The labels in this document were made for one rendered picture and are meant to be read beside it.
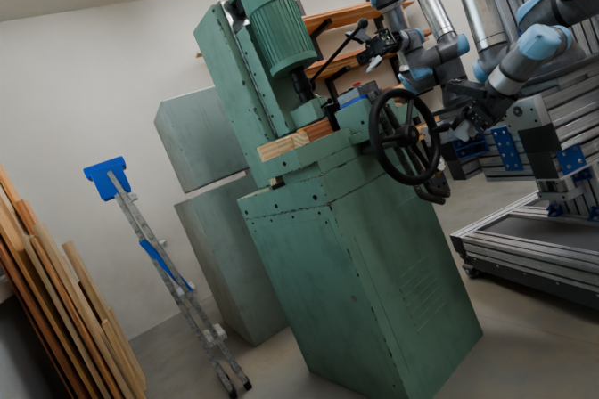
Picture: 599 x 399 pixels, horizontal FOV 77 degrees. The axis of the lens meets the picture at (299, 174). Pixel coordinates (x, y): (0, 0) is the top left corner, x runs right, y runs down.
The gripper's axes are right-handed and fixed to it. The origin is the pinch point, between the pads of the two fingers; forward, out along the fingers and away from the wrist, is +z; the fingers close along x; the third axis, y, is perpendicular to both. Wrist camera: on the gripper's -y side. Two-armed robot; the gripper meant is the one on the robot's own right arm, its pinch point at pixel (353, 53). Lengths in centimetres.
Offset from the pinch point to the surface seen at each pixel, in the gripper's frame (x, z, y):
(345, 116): 18.8, 15.1, -2.0
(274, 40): -15.2, 19.8, -10.0
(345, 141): 26.0, 18.5, -3.7
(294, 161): 25.6, 38.0, -5.9
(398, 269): 70, 17, -10
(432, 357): 101, 18, -15
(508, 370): 113, 4, -1
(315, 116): 12.6, 15.7, -14.2
